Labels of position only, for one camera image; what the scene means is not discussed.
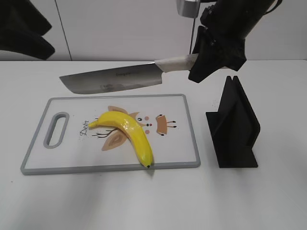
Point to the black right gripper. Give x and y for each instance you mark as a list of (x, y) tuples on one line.
[(214, 52)]

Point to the white-handled kitchen knife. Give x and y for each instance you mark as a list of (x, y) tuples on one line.
[(126, 78)]

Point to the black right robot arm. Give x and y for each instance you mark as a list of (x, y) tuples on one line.
[(235, 18)]

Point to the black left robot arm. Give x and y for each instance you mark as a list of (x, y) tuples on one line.
[(22, 27)]

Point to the yellow plastic banana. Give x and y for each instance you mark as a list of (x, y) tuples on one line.
[(132, 130)]

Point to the grey-rimmed deer cutting board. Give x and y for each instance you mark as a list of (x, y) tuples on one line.
[(63, 142)]

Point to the black knife stand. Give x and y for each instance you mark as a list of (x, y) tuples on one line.
[(234, 127)]

